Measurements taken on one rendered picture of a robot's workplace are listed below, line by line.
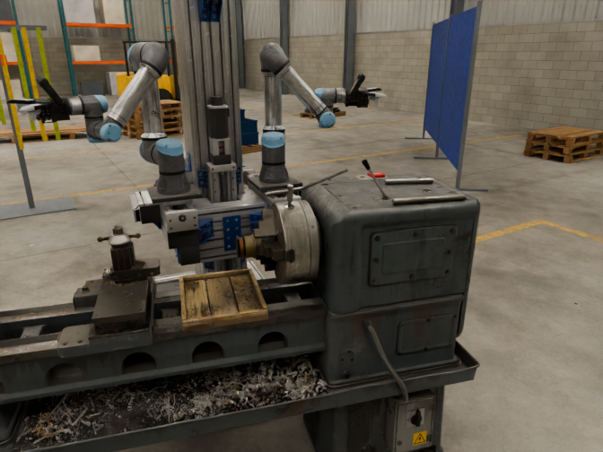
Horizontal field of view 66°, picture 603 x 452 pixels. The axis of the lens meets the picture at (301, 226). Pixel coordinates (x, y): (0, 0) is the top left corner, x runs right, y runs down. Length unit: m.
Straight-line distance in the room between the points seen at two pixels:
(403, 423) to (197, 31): 1.92
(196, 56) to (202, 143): 0.40
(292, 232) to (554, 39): 11.55
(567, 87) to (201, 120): 10.91
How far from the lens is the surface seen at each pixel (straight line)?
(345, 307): 1.72
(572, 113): 12.51
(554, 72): 12.76
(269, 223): 1.77
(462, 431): 2.64
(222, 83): 2.37
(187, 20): 2.33
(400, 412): 2.06
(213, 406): 1.82
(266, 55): 2.28
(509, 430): 2.73
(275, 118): 2.40
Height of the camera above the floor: 1.76
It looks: 20 degrees down
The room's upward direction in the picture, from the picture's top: straight up
